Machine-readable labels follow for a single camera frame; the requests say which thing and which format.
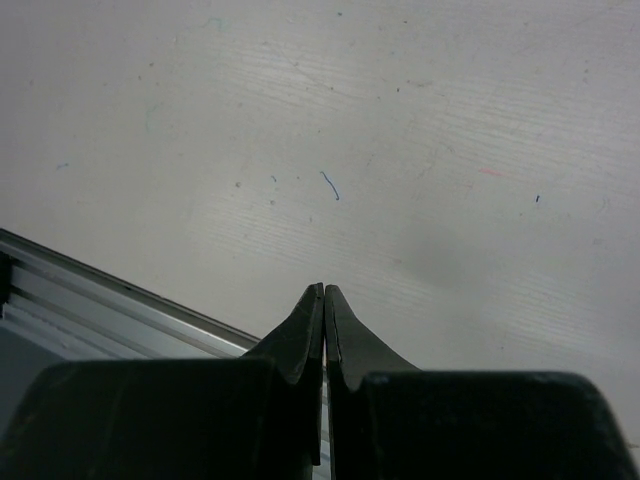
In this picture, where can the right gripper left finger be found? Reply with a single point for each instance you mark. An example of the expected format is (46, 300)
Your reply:
(254, 417)

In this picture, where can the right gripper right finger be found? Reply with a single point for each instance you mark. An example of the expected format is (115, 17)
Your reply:
(391, 420)

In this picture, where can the aluminium mounting rail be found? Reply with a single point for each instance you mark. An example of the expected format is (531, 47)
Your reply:
(77, 312)

